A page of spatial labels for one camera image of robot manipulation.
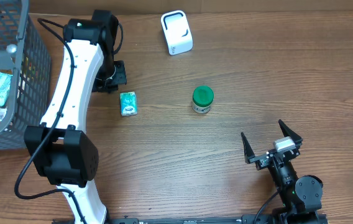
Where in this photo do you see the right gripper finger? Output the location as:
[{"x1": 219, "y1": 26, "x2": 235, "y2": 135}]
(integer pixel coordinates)
[
  {"x1": 278, "y1": 119, "x2": 303, "y2": 146},
  {"x1": 241, "y1": 132, "x2": 255, "y2": 164}
]

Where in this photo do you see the small teal tissue pack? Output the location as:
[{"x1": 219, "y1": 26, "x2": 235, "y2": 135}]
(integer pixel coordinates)
[{"x1": 120, "y1": 91, "x2": 138, "y2": 116}]

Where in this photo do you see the green lid seasoning jar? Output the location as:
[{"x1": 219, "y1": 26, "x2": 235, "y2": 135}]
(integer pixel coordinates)
[{"x1": 192, "y1": 86, "x2": 214, "y2": 114}]

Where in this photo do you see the yellow oil bottle grey cap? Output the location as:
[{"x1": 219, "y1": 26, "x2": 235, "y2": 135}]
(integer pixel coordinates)
[{"x1": 6, "y1": 44, "x2": 17, "y2": 63}]

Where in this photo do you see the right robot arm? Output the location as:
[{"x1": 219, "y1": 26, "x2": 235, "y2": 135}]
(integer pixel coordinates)
[{"x1": 241, "y1": 120, "x2": 328, "y2": 224}]

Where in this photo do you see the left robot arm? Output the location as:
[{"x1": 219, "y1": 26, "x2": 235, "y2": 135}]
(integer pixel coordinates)
[{"x1": 14, "y1": 9, "x2": 127, "y2": 223}]

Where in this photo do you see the white barcode scanner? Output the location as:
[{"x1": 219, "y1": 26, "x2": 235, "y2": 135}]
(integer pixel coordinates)
[{"x1": 160, "y1": 10, "x2": 193, "y2": 55}]

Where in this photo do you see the grey plastic mesh basket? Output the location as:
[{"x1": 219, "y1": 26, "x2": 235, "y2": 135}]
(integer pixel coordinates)
[{"x1": 0, "y1": 0, "x2": 51, "y2": 150}]

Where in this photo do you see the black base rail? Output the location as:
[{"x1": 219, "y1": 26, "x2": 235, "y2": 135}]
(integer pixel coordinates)
[{"x1": 52, "y1": 215, "x2": 328, "y2": 224}]

